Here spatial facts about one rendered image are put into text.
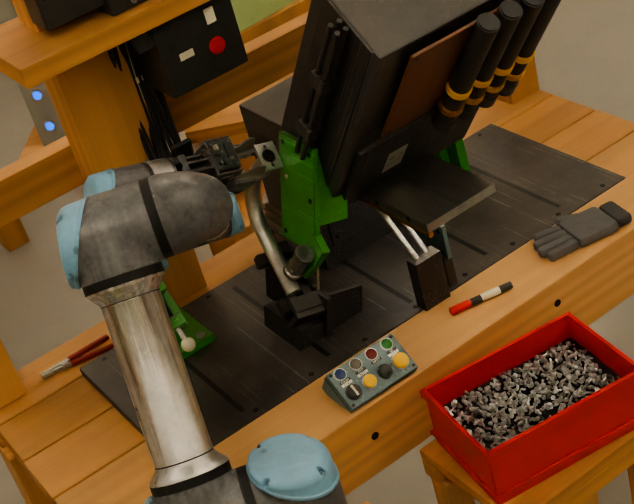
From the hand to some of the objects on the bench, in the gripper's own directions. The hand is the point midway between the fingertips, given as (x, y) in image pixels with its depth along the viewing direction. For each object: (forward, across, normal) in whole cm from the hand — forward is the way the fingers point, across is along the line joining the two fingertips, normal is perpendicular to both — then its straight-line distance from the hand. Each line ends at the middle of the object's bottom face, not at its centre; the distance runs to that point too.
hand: (263, 160), depth 232 cm
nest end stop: (+3, -30, +14) cm, 33 cm away
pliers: (-30, -14, +50) cm, 59 cm away
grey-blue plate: (+30, -30, +6) cm, 42 cm away
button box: (+4, -48, +4) cm, 48 cm away
